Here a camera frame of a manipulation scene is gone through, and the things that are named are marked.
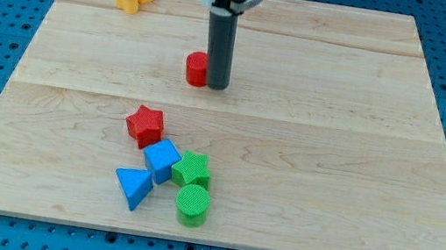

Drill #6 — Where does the blue cube block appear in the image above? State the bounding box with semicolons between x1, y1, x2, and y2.
144;139;181;185

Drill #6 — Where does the green star block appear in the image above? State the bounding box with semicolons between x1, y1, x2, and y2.
171;150;211;190

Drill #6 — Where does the blue triangle block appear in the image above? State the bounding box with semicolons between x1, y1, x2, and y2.
116;168;153;211

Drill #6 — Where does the wooden board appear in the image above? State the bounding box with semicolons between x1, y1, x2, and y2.
0;0;446;250

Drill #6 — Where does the green circle block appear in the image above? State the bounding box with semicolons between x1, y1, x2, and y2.
175;184;211;228

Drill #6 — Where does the red star block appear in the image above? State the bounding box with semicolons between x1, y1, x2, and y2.
125;104;164;149

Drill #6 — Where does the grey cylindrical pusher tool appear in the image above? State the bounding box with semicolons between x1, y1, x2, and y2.
205;11;238;90

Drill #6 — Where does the red circle block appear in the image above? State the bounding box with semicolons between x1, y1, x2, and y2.
186;51;208;87

